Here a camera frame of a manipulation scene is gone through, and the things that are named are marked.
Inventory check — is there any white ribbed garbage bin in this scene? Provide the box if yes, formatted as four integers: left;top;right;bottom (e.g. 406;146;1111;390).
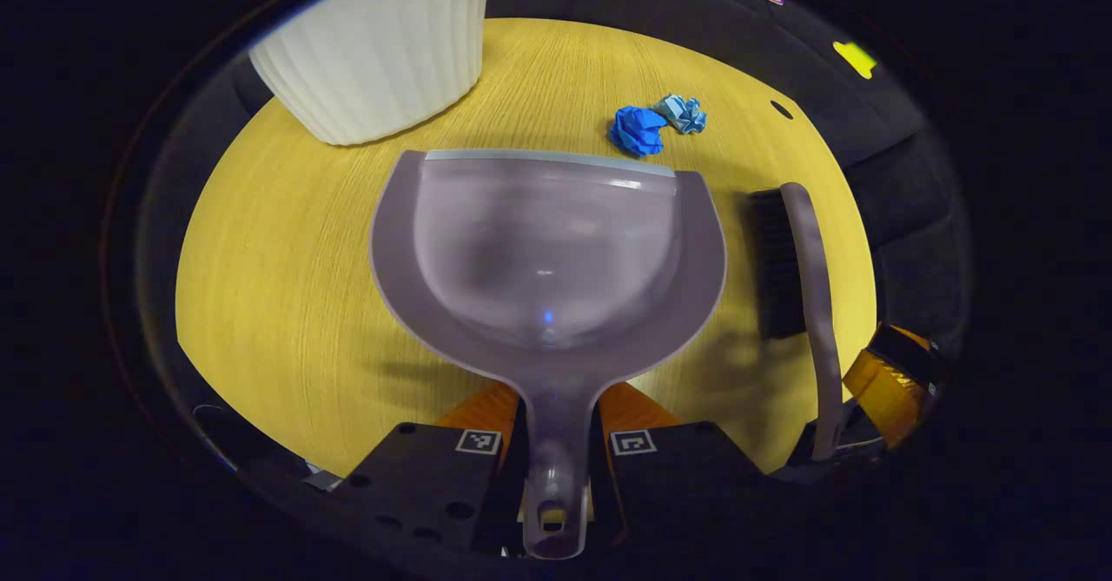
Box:
248;0;496;147

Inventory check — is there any pink plastic dustpan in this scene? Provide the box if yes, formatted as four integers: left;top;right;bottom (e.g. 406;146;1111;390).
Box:
369;149;728;560

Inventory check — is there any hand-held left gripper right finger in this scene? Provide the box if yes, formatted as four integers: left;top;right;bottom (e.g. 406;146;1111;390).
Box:
595;381;765;547

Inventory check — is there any light blue paper ball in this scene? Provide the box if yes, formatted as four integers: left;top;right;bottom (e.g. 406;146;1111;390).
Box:
653;95;708;135

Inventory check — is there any dark blue paper ball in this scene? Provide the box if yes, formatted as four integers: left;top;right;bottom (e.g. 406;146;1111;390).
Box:
608;105;668;158

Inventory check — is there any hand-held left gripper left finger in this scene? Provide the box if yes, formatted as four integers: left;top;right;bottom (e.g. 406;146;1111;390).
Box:
334;381;527;556

